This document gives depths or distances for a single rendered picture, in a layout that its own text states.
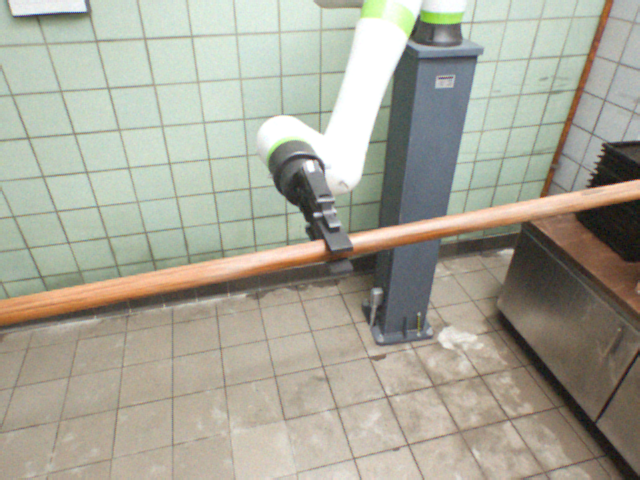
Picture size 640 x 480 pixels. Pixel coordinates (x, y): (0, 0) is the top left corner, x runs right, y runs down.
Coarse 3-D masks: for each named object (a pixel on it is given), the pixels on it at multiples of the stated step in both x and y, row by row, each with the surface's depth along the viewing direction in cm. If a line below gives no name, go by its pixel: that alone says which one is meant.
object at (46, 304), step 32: (576, 192) 68; (608, 192) 68; (416, 224) 63; (448, 224) 63; (480, 224) 64; (256, 256) 59; (288, 256) 59; (320, 256) 60; (64, 288) 55; (96, 288) 55; (128, 288) 56; (160, 288) 56; (0, 320) 53
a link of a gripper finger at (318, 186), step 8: (304, 168) 68; (304, 176) 68; (312, 176) 67; (320, 176) 67; (312, 184) 65; (320, 184) 65; (312, 192) 65; (320, 192) 64; (328, 192) 64; (320, 200) 62; (328, 200) 63
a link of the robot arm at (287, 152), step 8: (280, 144) 80; (288, 144) 79; (296, 144) 78; (304, 144) 79; (272, 152) 80; (280, 152) 78; (288, 152) 76; (296, 152) 76; (304, 152) 76; (312, 152) 77; (272, 160) 79; (280, 160) 76; (288, 160) 76; (312, 160) 77; (320, 160) 78; (272, 168) 78; (280, 168) 76; (320, 168) 78; (328, 168) 81; (272, 176) 79; (280, 192) 79
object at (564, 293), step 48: (528, 240) 174; (576, 240) 160; (528, 288) 178; (576, 288) 153; (624, 288) 139; (528, 336) 182; (576, 336) 157; (624, 336) 137; (576, 384) 160; (624, 384) 140; (624, 432) 143
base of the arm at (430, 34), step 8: (416, 24) 143; (424, 24) 133; (432, 24) 132; (440, 24) 131; (448, 24) 131; (456, 24) 131; (416, 32) 137; (424, 32) 134; (432, 32) 133; (440, 32) 132; (448, 32) 132; (456, 32) 132; (416, 40) 136; (424, 40) 134; (432, 40) 133; (440, 40) 132; (448, 40) 132; (456, 40) 133
